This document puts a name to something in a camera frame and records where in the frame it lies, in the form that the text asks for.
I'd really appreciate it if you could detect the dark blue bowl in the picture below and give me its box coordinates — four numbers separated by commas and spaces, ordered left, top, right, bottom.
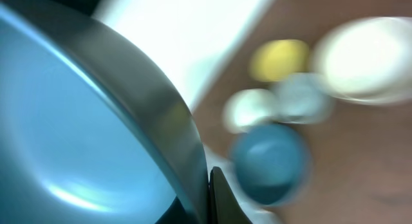
230, 124, 312, 207
1, 0, 209, 223

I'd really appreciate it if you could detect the yellow small bowl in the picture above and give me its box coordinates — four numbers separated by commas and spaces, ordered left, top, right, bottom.
248, 39, 310, 82

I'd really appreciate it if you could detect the large cream bowl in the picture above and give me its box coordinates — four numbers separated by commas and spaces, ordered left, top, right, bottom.
310, 17, 411, 106

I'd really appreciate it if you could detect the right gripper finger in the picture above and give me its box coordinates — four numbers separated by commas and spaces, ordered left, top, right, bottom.
209, 167, 252, 224

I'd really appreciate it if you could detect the white small bowl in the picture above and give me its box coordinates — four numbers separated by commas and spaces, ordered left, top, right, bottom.
222, 89, 279, 134

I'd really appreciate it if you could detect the grey small bowl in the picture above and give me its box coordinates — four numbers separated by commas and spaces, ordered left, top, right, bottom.
270, 73, 335, 124

